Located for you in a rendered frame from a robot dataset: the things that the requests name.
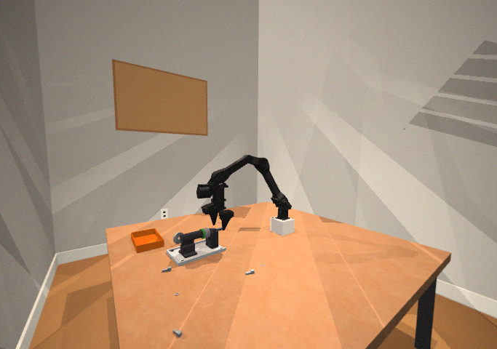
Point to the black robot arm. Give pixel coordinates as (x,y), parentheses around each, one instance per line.
(216,184)

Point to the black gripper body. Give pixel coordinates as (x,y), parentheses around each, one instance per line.
(223,213)

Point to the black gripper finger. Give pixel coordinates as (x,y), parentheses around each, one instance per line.
(213,216)
(225,222)

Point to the orange shallow tray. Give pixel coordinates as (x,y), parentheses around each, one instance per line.
(145,240)

